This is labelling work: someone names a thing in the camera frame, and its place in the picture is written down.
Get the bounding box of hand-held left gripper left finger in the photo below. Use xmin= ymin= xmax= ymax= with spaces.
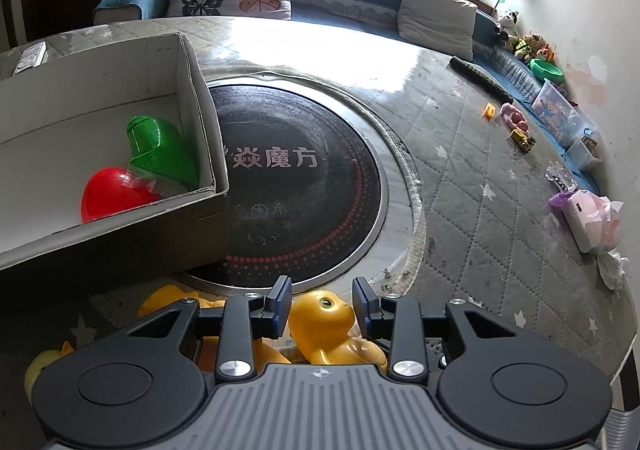
xmin=127 ymin=277 xmax=293 ymax=376

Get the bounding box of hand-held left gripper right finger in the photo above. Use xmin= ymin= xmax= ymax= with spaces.
xmin=352 ymin=276 xmax=519 ymax=376

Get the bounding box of yellow rubber duck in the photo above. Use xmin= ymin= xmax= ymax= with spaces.
xmin=287 ymin=290 xmax=390 ymax=373

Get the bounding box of cardboard box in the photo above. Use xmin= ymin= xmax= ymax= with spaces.
xmin=0 ymin=33 xmax=231 ymax=272

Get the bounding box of small clear plastic container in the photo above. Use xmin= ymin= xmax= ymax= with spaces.
xmin=566 ymin=136 xmax=603 ymax=173
xmin=546 ymin=165 xmax=576 ymax=193

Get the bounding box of orange-yellow rubber duck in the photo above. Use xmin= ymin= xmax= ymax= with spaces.
xmin=137 ymin=284 xmax=293 ymax=373

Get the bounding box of round black induction cooktop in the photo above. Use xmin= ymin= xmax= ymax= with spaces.
xmin=182 ymin=75 xmax=427 ymax=302

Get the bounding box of green plastic toy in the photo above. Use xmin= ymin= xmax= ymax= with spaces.
xmin=125 ymin=115 xmax=201 ymax=191

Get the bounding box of red plastic ball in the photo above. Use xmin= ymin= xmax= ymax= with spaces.
xmin=80 ymin=167 xmax=163 ymax=224

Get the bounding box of yellow toy truck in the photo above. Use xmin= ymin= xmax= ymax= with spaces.
xmin=509 ymin=129 xmax=537 ymax=152

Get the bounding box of pink and purple box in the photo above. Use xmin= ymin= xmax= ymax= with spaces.
xmin=548 ymin=189 xmax=626 ymax=255

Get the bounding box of pink plastic toy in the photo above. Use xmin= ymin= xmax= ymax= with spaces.
xmin=500 ymin=103 xmax=531 ymax=132

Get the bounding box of pale yellow toy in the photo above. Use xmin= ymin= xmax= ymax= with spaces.
xmin=24 ymin=340 xmax=76 ymax=403

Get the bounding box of white plastic bag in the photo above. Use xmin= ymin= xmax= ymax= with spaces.
xmin=597 ymin=250 xmax=630 ymax=291

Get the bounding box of black rolled mat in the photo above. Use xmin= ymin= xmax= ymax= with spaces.
xmin=450 ymin=55 xmax=515 ymax=102

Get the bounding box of clear plastic toy bin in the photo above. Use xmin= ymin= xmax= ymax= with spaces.
xmin=531 ymin=79 xmax=592 ymax=148

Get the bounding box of grey pillow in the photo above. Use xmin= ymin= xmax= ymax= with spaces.
xmin=397 ymin=0 xmax=478 ymax=62

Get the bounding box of green plastic bowl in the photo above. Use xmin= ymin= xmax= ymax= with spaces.
xmin=529 ymin=58 xmax=566 ymax=84

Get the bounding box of group of stuffed animals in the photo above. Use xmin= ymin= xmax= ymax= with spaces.
xmin=515 ymin=33 xmax=556 ymax=64

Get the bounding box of black and white plush toy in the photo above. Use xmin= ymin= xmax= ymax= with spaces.
xmin=496 ymin=9 xmax=521 ymax=47

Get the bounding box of white remote control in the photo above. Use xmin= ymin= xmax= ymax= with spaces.
xmin=12 ymin=42 xmax=48 ymax=76

